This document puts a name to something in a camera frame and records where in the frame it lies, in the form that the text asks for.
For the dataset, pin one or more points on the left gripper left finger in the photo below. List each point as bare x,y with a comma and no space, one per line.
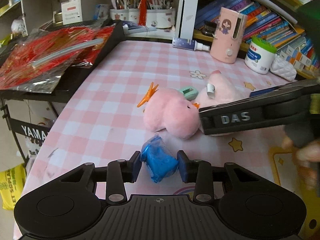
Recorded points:
121,169

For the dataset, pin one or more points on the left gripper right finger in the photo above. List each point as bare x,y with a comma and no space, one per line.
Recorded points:
198,171

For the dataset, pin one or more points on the blue plastic bag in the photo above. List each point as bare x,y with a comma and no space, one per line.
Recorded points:
158,159

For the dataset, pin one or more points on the pink plush chick toy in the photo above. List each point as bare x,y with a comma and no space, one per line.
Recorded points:
167,109

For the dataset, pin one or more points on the pink plush pig toy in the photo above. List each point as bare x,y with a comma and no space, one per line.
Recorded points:
218,90

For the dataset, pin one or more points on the person's right hand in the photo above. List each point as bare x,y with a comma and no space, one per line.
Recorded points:
303,158

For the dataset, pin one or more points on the white quilted pouch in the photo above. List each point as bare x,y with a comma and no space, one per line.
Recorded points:
283,68

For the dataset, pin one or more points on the pink checkered tablecloth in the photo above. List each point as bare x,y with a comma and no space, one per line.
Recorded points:
229,202

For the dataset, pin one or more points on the white jar green lid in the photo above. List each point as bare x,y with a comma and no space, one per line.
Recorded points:
260,55

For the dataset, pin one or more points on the row of colourful books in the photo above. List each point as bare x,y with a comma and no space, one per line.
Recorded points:
262,22

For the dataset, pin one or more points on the pink cartoon humidifier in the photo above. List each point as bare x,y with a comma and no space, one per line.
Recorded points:
228,35

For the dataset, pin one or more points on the black Yamaha keyboard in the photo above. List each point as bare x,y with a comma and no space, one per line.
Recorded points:
67,86

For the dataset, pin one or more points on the yellow plastic bag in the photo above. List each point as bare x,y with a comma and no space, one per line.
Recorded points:
12,182

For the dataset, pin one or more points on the red foil decoration pack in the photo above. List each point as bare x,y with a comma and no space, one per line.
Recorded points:
37,64

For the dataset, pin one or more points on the white cubby shelf unit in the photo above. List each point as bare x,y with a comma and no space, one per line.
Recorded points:
163,19

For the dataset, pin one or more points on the red hanging tassel ornament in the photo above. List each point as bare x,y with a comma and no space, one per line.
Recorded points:
143,6

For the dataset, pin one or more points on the white drinking straws box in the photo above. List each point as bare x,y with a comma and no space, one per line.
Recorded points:
71,12

